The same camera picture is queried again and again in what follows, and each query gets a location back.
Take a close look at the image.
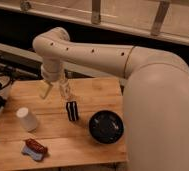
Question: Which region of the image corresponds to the white ceramic cup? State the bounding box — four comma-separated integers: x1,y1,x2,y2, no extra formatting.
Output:
16,107,38,132

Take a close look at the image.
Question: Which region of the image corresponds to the black bowl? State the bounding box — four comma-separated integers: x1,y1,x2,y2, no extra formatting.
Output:
89,110,124,144

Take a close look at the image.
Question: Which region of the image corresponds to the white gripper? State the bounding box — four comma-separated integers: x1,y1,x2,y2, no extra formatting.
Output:
39,65,62,99

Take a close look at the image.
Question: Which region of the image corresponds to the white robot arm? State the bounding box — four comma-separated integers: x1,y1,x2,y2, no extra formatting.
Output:
33,27,189,171

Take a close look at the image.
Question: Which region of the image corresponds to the wooden board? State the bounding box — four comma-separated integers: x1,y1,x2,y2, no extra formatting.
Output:
0,77,127,171

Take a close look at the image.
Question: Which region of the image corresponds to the black white striped eraser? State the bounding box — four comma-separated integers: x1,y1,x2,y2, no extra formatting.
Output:
66,101,79,121

